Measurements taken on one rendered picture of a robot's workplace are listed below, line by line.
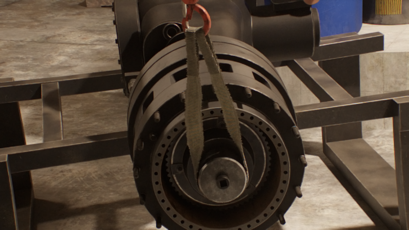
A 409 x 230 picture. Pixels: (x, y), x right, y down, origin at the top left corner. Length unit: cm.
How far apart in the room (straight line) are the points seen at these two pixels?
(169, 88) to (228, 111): 25
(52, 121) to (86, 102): 232
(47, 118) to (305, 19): 118
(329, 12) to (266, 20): 140
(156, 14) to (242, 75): 110
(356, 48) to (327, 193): 75
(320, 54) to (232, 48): 180
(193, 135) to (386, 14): 327
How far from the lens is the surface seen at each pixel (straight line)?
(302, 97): 556
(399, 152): 404
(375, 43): 495
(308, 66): 455
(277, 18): 420
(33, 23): 883
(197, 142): 274
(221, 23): 371
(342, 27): 562
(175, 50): 315
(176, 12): 393
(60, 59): 760
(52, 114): 425
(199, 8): 259
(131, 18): 411
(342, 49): 491
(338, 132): 512
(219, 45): 313
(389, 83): 541
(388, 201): 444
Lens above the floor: 192
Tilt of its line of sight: 19 degrees down
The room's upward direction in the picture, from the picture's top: 6 degrees counter-clockwise
